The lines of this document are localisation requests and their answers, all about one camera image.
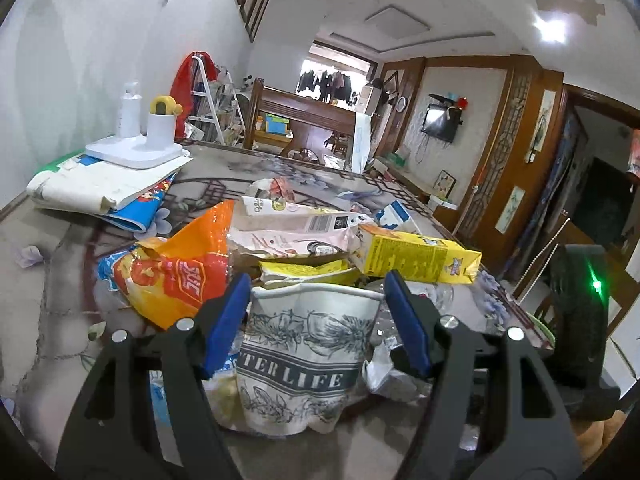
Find yellow drink carton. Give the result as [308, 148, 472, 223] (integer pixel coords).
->
[350, 223, 483, 285]

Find printed white paper cup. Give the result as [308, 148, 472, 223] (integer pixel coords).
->
[235, 282, 383, 436]

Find red printed lantern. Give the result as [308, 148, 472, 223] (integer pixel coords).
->
[627, 130, 640, 181]

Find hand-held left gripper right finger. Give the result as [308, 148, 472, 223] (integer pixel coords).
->
[384, 269, 586, 480]

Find white desk lamp base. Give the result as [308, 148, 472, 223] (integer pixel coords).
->
[85, 135, 183, 170]

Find pink carton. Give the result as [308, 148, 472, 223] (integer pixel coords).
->
[227, 227, 361, 261]

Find hanging clothes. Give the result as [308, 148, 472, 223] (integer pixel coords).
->
[297, 67, 363, 106]

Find dark door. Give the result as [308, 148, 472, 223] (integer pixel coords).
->
[572, 157, 636, 246]

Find white bead cord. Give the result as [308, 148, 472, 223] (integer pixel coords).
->
[515, 220, 571, 301]

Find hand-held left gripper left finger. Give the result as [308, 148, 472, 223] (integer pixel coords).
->
[55, 272, 253, 480]

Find tall wall scroll painting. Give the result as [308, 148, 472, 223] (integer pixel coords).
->
[525, 90, 557, 163]

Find beige carton with barcode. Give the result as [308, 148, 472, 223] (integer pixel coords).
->
[240, 194, 376, 235]

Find wall television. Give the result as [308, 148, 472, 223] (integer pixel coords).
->
[421, 105, 458, 143]

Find wooden sofa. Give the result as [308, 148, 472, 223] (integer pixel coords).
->
[243, 78, 358, 158]

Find clear crushed plastic bottle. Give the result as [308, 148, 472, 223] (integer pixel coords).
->
[365, 277, 456, 351]

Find crumpled wrapper with red print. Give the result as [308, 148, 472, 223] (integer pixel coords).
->
[245, 177, 301, 201]

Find blue and white milk carton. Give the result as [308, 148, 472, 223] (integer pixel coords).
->
[375, 200, 421, 233]

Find silver foil wrapper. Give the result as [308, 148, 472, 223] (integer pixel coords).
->
[362, 345, 433, 403]

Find carved wooden chair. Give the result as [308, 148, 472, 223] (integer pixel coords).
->
[512, 220, 628, 351]

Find short wall scroll painting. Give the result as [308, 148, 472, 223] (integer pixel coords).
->
[495, 186, 526, 234]

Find ceiling light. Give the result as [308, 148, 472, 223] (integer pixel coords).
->
[532, 17, 568, 43]

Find red cloth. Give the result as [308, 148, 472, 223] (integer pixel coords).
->
[170, 51, 218, 126]

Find blue plastic wrapper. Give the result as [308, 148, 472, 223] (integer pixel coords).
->
[147, 345, 241, 428]

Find orange snack bag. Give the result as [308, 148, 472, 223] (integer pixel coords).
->
[97, 200, 251, 331]

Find low television cabinet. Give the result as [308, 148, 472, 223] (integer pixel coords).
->
[370, 157, 436, 203]

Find small framed picture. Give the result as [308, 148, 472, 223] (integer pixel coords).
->
[435, 170, 457, 198]

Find blue printed bag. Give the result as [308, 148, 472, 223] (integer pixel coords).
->
[95, 170, 178, 233]

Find white stepladder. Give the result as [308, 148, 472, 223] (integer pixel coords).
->
[192, 55, 246, 148]

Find white bottle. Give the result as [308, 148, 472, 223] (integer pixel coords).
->
[116, 81, 142, 138]

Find white cloth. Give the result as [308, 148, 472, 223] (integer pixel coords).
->
[350, 112, 373, 173]

